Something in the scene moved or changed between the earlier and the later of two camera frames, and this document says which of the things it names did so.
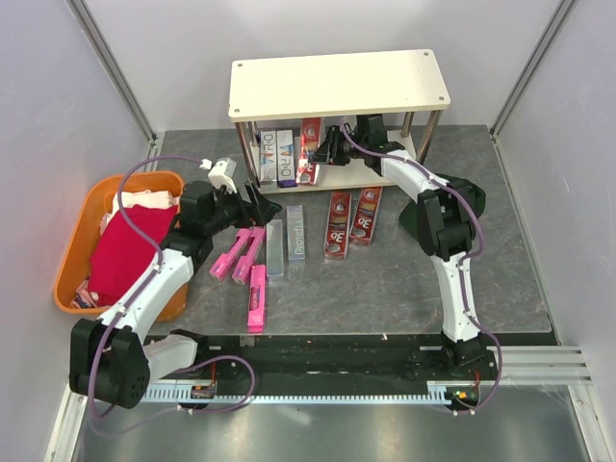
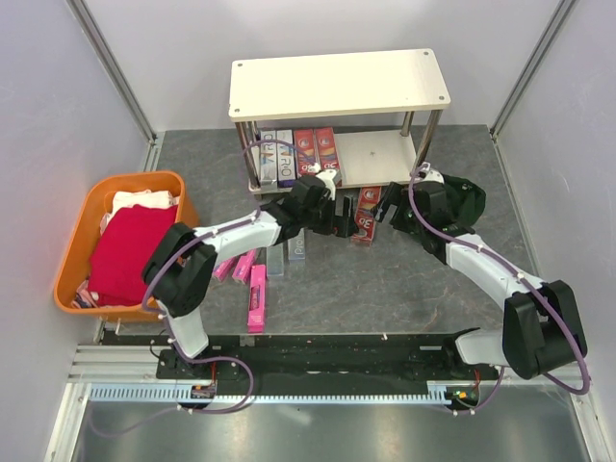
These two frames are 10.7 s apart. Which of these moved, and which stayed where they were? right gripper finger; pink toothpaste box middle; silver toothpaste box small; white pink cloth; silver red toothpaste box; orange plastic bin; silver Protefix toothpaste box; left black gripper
Moved: left black gripper; right gripper finger; silver red toothpaste box
Stayed: orange plastic bin; pink toothpaste box middle; silver toothpaste box small; silver Protefix toothpaste box; white pink cloth
